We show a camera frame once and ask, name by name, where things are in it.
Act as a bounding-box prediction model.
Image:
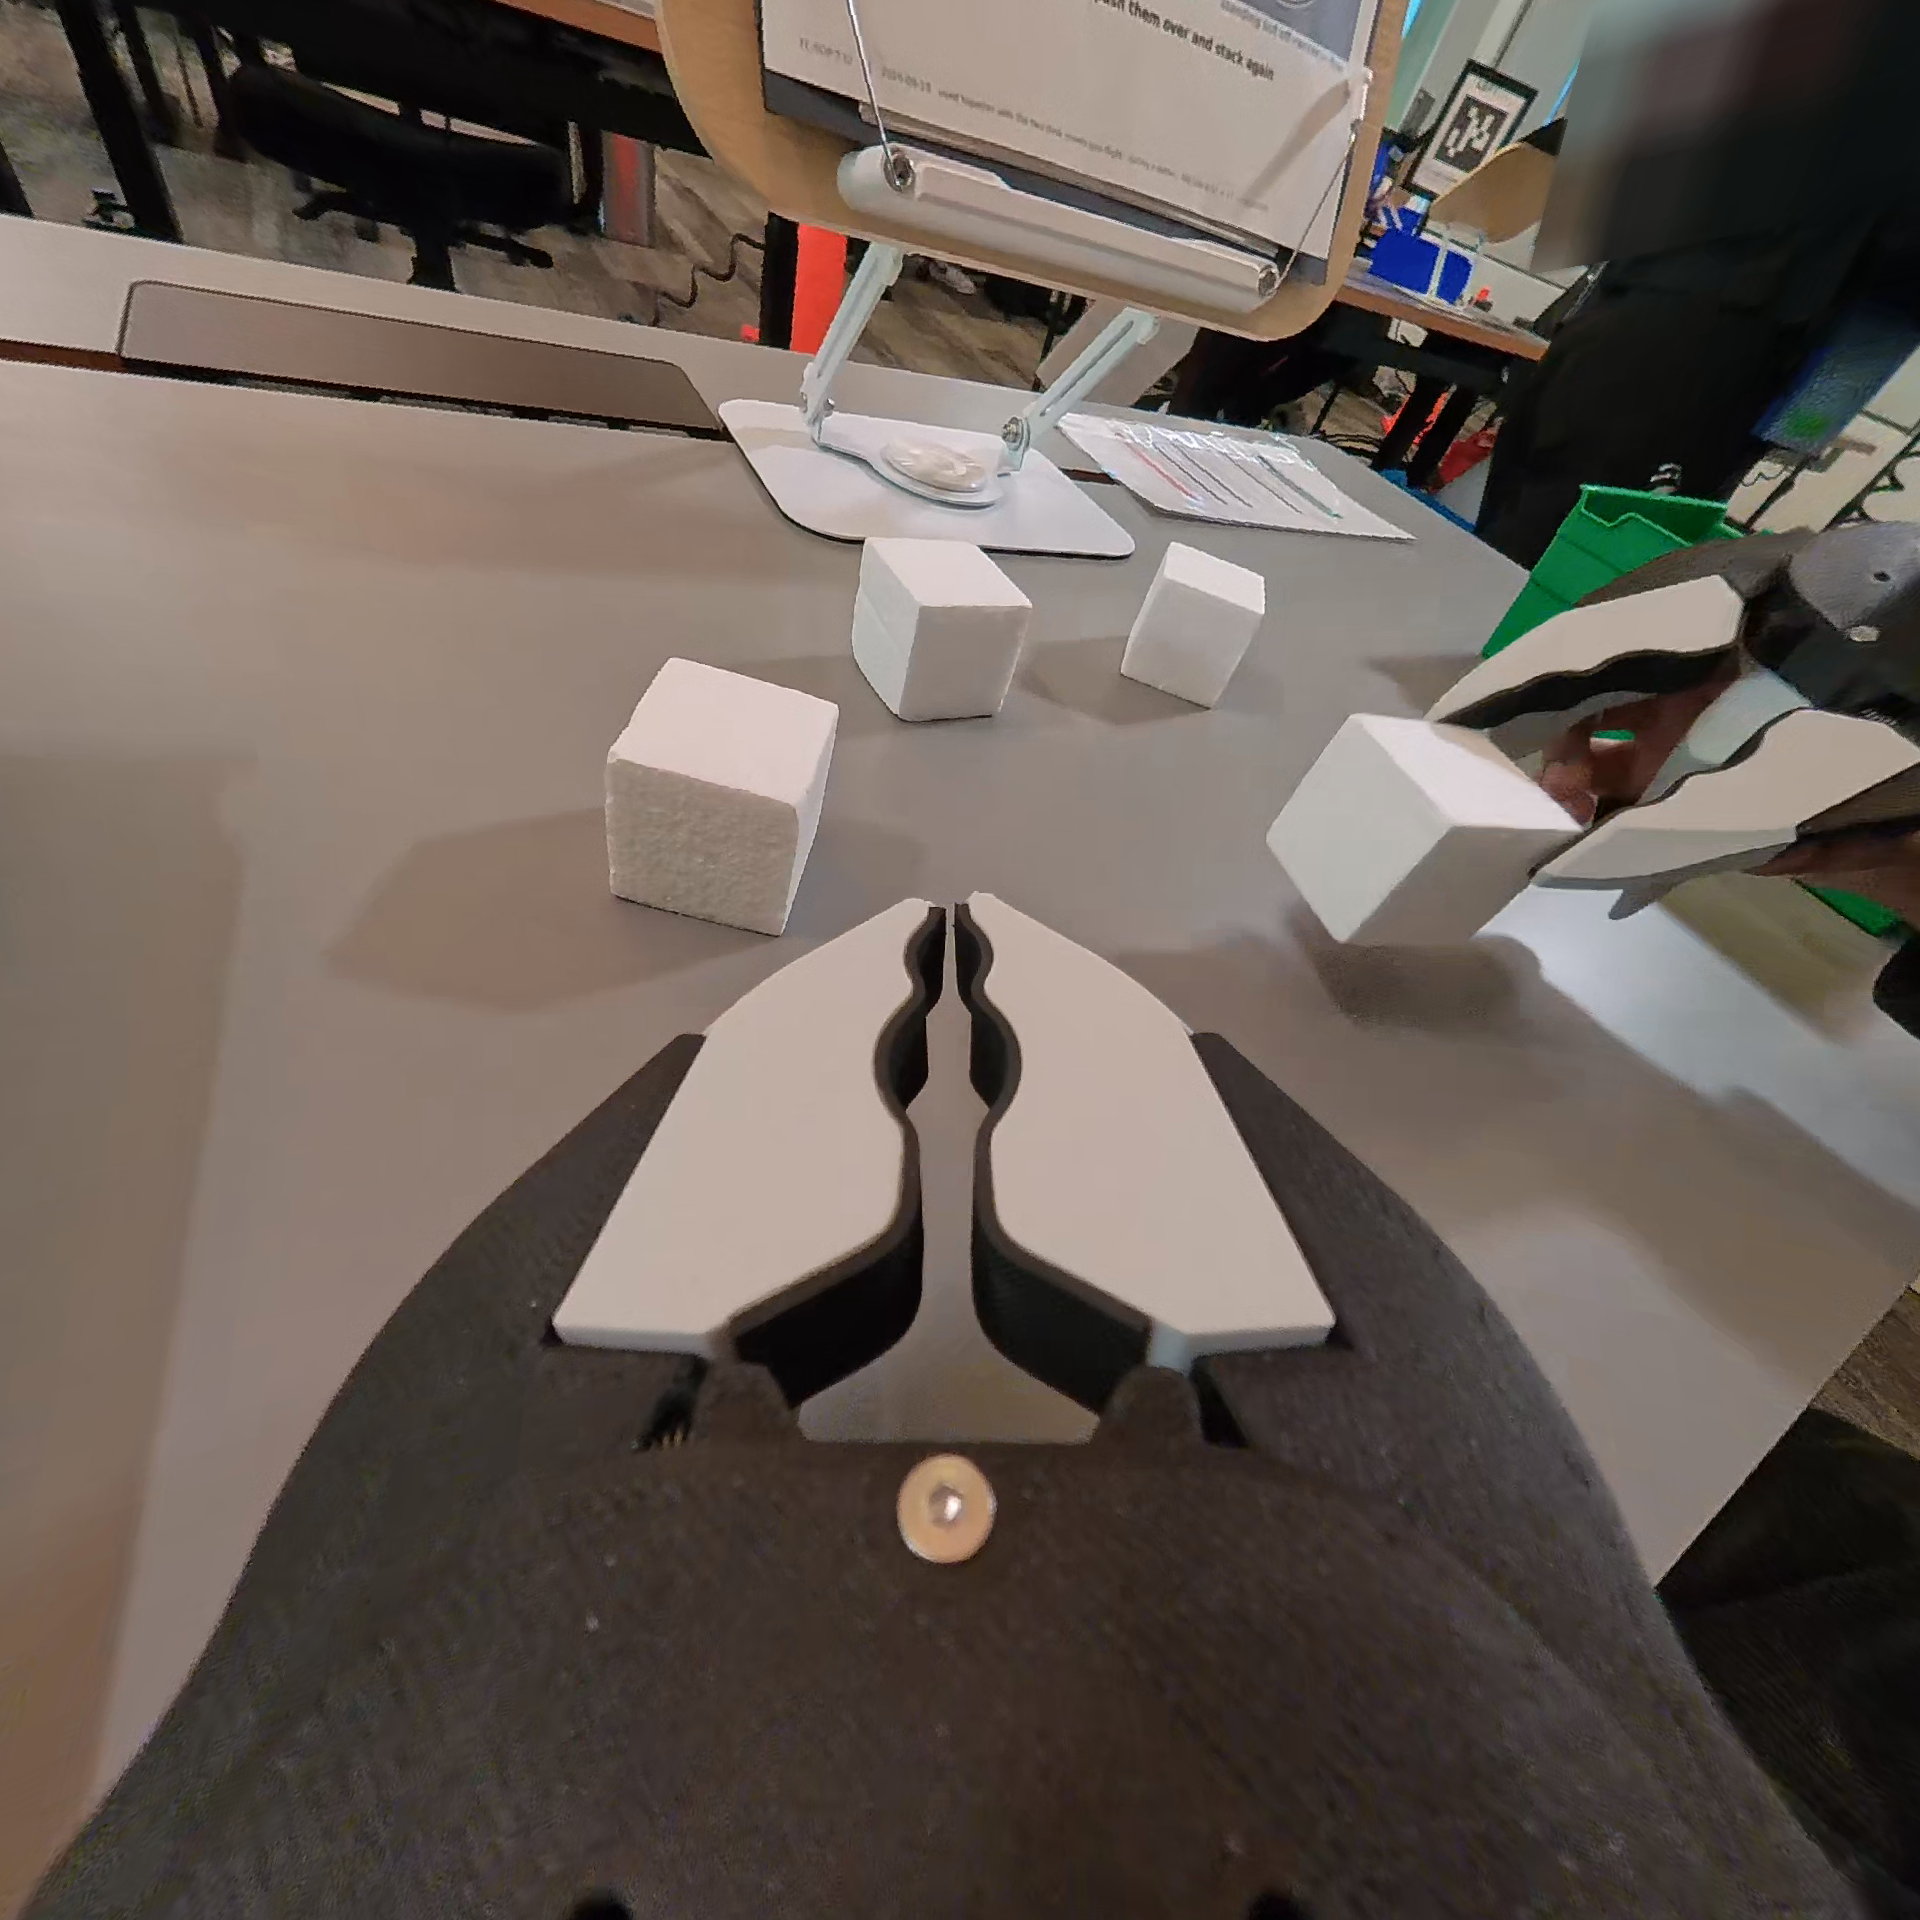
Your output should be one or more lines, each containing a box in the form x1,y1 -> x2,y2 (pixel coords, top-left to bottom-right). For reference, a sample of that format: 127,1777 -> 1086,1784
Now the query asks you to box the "wooden-top work table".
0,0 -> 782,302

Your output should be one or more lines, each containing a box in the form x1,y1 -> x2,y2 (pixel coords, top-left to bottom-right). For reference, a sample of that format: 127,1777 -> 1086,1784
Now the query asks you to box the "grey desk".
0,353 -> 1920,1920

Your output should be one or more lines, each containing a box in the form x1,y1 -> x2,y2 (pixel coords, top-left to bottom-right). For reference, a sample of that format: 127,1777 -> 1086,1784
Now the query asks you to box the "laminated paper sheet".
1056,411 -> 1416,542

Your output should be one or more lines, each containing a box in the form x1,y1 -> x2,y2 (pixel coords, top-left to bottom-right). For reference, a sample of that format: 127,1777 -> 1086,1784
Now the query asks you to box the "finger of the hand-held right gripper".
1528,672 -> 1920,922
1423,575 -> 1779,736

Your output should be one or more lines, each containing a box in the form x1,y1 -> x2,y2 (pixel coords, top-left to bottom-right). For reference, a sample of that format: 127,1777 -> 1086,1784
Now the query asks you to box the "blue box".
1363,225 -> 1491,310

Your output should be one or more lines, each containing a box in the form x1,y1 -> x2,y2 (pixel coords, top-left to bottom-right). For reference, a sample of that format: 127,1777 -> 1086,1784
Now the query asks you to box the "black and white marker tag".
1409,59 -> 1542,201

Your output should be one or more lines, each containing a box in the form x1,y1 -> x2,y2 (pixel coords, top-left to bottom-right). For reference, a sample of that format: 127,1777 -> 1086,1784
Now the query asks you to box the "person's right hand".
1534,695 -> 1708,826

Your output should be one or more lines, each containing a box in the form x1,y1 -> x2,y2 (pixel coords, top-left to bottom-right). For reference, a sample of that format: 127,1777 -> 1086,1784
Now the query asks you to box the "printed instruction sheet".
758,0 -> 1379,256

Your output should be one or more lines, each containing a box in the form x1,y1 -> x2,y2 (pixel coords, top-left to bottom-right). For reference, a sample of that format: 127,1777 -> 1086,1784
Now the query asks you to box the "wooden document stand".
660,0 -> 1403,560

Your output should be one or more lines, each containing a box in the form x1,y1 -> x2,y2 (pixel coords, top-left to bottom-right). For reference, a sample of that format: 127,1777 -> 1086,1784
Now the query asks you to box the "desk cable tray lid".
118,280 -> 727,441

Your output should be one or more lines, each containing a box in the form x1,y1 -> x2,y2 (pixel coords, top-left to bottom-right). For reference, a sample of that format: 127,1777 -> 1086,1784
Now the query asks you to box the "black office chair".
225,59 -> 579,296

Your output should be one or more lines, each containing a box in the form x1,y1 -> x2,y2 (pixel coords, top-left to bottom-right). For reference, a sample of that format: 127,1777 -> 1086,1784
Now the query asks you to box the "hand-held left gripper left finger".
548,897 -> 954,1409

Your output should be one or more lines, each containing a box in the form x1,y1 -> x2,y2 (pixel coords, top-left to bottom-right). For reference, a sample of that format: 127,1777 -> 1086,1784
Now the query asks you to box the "green plastic bin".
1481,482 -> 1920,943

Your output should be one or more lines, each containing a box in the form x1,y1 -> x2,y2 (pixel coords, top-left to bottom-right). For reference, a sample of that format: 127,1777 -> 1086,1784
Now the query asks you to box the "wooden side table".
1328,278 -> 1554,367

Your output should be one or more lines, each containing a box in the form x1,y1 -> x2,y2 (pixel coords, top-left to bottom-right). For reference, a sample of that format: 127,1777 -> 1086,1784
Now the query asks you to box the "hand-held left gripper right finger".
954,891 -> 1340,1416

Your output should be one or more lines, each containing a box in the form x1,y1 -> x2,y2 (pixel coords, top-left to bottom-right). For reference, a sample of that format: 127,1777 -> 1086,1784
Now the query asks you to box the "white foam cube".
604,657 -> 841,937
1265,712 -> 1587,948
1120,540 -> 1268,708
850,536 -> 1036,722

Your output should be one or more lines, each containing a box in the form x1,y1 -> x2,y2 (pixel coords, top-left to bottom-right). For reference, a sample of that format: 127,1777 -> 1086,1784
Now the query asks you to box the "light grey adjoining table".
0,211 -> 819,396

